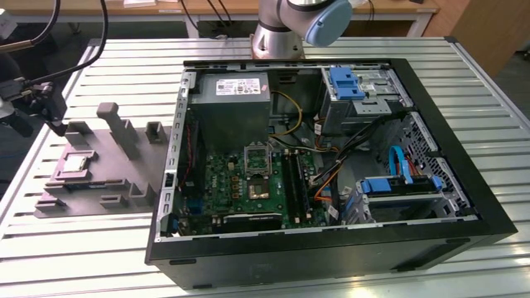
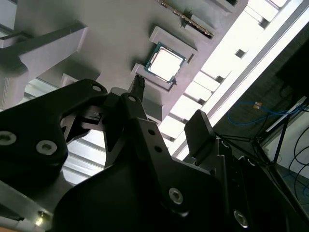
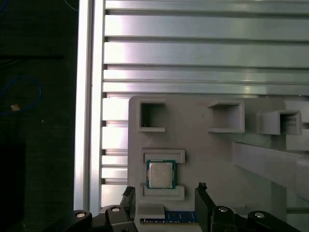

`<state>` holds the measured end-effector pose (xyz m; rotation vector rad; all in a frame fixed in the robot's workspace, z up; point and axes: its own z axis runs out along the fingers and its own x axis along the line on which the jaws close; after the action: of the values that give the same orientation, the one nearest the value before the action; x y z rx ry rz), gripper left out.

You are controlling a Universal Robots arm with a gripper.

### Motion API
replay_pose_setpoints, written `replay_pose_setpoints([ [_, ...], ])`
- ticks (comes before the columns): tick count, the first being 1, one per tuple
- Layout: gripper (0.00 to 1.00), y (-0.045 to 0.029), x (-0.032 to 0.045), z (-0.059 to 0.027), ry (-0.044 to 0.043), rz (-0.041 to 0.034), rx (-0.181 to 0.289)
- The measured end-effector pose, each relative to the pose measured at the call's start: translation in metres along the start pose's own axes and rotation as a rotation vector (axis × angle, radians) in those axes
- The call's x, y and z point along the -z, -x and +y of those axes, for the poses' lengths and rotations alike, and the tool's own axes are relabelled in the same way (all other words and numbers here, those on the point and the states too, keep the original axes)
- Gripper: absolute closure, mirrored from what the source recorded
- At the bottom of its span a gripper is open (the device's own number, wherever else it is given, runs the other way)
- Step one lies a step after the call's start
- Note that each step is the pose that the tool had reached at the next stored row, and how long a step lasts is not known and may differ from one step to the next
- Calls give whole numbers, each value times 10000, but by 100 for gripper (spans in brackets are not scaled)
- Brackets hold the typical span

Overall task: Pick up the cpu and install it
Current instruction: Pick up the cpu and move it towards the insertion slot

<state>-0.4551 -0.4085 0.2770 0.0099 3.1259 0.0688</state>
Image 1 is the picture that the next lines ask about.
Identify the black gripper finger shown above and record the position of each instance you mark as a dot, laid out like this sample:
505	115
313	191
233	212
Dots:
20	125
51	102

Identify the silver CPU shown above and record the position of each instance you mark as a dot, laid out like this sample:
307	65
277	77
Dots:
75	163

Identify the CPU socket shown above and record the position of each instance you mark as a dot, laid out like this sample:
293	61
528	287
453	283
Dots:
258	190

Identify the black office chair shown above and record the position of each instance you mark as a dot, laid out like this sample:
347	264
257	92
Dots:
42	65

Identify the RAM stick blue label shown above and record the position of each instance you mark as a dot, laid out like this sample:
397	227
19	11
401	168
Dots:
84	186

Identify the grey parts rack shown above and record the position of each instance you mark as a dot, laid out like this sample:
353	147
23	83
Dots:
111	174

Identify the white box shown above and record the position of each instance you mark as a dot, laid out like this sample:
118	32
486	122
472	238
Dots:
141	3

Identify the grey power supply unit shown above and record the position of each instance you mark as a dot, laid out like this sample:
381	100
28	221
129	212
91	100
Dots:
231	121

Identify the blue board connector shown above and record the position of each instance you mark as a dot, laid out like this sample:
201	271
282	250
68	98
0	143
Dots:
195	207

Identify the green motherboard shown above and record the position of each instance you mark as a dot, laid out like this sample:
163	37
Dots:
219	186

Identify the black graphics card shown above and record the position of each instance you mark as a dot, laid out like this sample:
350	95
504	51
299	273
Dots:
250	219

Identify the black RAM slot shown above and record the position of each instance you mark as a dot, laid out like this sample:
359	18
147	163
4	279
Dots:
302	186
291	186

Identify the black PC case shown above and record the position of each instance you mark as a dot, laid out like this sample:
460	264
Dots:
290	260

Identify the silver disk bay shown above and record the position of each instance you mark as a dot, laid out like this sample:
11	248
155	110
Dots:
373	107

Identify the hard disk in blue carrier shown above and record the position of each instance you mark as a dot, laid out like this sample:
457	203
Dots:
378	185

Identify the silver disk bay cage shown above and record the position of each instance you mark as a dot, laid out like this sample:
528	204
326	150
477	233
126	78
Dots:
452	201

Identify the wooden cabinet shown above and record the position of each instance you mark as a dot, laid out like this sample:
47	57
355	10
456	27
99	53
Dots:
485	31

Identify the grey box camera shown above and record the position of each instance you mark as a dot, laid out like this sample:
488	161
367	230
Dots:
6	25

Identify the blue plastic drive bracket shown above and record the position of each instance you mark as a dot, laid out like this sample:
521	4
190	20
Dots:
343	82

